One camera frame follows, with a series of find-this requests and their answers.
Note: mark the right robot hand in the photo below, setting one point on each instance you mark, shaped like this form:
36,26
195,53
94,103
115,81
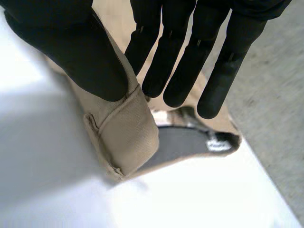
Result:
78,54

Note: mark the beige shorts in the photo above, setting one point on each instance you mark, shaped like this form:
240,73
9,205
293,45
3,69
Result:
128,133

